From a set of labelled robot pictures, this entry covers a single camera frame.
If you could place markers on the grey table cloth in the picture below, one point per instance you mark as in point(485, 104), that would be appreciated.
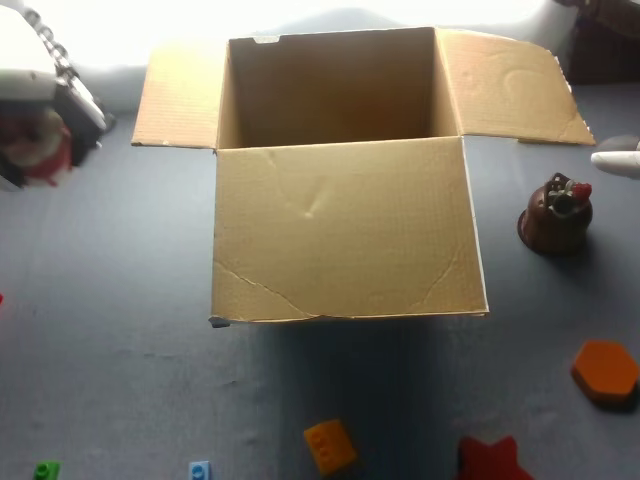
point(125, 360)

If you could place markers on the white backdrop sheet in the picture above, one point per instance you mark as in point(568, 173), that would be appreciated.
point(130, 30)

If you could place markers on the blue toy brick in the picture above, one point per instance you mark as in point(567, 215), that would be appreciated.
point(200, 471)

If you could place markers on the orange hexagon block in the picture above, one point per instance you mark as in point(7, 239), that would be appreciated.
point(605, 372)

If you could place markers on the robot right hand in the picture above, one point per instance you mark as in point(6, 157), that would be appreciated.
point(620, 162)

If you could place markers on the yellow toy brick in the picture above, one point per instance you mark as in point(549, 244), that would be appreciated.
point(330, 447)

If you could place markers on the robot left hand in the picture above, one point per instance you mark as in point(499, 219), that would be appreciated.
point(30, 60)

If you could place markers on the chocolate cake with strawberry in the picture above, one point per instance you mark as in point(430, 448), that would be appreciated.
point(552, 225)

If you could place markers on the dark brown furniture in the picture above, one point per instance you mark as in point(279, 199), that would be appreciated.
point(607, 45)

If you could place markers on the red star block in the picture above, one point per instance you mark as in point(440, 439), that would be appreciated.
point(492, 460)

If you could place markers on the green toy brick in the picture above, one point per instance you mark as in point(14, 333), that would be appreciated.
point(47, 471)

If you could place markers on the cardboard box with white outside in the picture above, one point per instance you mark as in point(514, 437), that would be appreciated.
point(345, 230)

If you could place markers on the pink strawberry cream cake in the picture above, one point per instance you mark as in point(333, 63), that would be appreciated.
point(47, 150)

